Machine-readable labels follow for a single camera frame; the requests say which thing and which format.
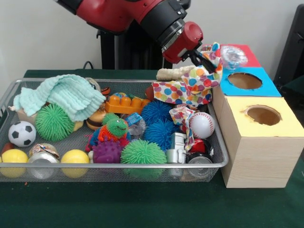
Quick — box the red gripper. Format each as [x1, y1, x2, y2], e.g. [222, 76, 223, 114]
[162, 21, 217, 73]

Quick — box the polka dot cloth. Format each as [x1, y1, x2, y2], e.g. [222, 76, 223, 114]
[152, 80, 213, 106]
[182, 42, 224, 90]

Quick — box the cream cloth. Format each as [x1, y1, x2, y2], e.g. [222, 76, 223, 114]
[156, 66, 197, 80]

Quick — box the silver toy robot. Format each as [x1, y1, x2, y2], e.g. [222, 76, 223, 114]
[166, 132, 187, 164]

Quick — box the mint green cloth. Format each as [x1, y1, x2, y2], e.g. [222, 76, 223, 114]
[13, 74, 107, 122]

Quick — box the wooden box with three holes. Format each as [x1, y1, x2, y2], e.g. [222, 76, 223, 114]
[209, 44, 304, 189]

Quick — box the silver mesh bin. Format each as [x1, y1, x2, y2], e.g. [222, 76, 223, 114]
[0, 78, 230, 183]

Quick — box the white baseball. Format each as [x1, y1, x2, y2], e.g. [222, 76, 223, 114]
[188, 112, 216, 140]

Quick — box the blue spiky ball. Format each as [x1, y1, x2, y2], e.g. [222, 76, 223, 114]
[141, 99, 181, 152]

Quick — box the black upright panel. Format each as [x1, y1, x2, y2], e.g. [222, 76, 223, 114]
[273, 3, 304, 110]

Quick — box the green covered side table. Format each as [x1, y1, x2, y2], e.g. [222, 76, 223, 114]
[282, 76, 304, 95]

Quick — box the purple spiky toy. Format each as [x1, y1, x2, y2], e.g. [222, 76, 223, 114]
[92, 139, 124, 164]

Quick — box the dark green table cloth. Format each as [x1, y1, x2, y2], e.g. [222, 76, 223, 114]
[0, 68, 304, 228]

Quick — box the yellow tennis ball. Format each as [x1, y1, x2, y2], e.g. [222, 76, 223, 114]
[60, 149, 90, 178]

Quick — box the black and white soccer ball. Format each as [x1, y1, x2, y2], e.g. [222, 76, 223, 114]
[8, 121, 37, 148]

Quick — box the smooth yellow ball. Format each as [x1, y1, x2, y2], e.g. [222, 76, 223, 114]
[0, 149, 29, 178]

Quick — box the black cable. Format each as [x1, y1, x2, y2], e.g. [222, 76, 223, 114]
[83, 61, 103, 70]

